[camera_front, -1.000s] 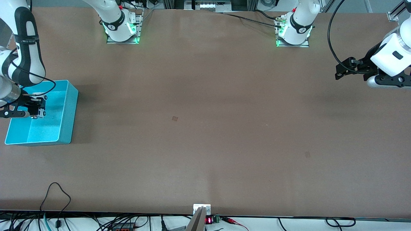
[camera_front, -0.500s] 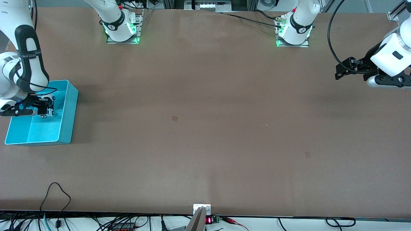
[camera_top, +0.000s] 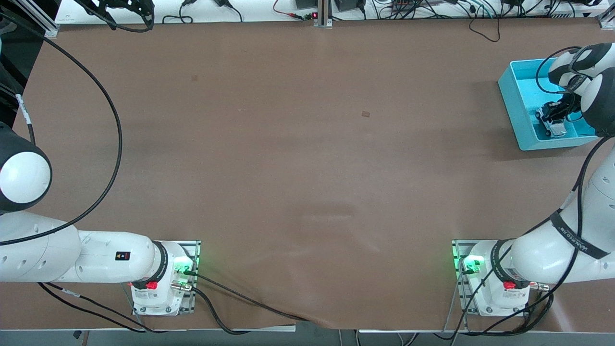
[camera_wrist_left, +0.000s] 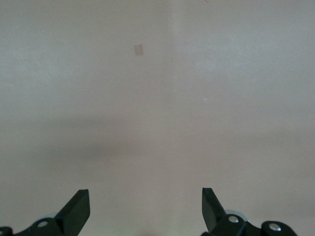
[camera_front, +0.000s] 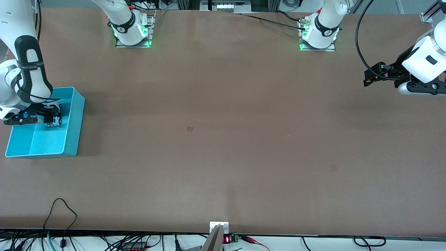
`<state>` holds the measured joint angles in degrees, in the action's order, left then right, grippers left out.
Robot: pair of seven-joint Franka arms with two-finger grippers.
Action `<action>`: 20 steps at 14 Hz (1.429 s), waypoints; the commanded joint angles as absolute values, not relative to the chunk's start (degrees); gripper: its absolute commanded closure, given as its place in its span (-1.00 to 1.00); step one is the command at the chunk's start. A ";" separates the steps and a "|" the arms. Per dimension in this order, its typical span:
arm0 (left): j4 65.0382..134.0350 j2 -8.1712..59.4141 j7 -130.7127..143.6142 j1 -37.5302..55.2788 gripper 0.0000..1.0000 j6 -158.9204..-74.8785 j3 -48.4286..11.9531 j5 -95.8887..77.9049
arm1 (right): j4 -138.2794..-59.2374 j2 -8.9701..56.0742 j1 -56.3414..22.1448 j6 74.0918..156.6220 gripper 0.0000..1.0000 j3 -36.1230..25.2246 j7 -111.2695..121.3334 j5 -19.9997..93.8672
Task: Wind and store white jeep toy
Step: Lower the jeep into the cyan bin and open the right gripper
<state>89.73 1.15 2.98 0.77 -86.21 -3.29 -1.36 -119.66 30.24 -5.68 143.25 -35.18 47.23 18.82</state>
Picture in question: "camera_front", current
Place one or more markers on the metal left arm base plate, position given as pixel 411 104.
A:
pixel 320 49

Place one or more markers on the black power plug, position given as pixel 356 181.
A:
pixel 177 244

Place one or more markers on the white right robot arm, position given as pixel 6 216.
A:
pixel 14 17

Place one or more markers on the grey metal bar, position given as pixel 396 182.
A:
pixel 213 242

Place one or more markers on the white jeep toy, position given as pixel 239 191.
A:
pixel 55 122

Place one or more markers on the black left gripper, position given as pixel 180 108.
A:
pixel 400 65

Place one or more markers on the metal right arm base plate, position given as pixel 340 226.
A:
pixel 152 28

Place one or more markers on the red digit display module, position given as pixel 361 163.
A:
pixel 226 239

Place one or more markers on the red clip lead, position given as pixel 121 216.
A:
pixel 252 240

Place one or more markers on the teal plastic bin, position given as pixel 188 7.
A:
pixel 45 139

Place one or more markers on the white mounting bracket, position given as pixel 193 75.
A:
pixel 213 225

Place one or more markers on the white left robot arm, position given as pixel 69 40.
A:
pixel 423 61

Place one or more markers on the aluminium corner bracket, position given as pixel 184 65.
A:
pixel 427 16

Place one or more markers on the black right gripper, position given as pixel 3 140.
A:
pixel 44 111

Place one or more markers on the white lit device box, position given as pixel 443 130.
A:
pixel 226 5

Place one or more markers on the green terminal block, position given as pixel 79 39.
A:
pixel 235 238

